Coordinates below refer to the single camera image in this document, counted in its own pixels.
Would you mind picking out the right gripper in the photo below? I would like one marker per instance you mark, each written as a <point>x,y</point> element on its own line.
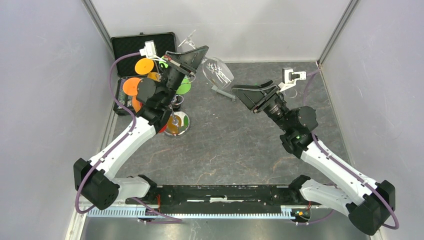
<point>251,98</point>

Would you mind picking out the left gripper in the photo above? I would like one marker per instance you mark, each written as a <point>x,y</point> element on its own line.
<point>193,58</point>

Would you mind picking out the clear wine glass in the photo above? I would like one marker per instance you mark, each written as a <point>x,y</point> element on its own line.
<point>290,93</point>
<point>217,72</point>

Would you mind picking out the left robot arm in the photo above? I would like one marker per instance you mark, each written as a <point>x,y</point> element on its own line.
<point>95,179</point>

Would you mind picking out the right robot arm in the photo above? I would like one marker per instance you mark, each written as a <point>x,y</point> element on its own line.
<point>367,203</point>

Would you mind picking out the green plastic wine glass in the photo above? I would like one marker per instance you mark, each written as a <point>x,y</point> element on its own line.
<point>186,83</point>

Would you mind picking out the yellow-orange plastic wine glass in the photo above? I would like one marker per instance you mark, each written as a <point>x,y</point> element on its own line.
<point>148,68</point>

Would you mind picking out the chrome wine glass rack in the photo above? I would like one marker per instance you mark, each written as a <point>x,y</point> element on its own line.
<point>177,122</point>

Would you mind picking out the orange plastic wine glass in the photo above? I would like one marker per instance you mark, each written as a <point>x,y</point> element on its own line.
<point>130,88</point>

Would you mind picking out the red plastic wine glass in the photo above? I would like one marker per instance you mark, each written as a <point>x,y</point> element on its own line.
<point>162,125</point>

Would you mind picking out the grey bolt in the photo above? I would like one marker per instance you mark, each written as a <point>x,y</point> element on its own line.
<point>223,93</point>

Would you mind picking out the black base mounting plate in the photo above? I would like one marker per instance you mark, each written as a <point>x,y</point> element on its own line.
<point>223,199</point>

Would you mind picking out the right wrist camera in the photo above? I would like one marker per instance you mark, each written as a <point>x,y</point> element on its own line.
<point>290,78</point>

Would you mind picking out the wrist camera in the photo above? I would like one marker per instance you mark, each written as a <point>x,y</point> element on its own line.
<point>149,51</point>
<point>290,78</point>

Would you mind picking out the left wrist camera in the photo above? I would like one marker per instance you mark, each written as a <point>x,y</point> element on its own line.
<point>149,51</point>

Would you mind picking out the aluminium cable duct rail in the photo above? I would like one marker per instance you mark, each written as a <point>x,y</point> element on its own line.
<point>131,208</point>

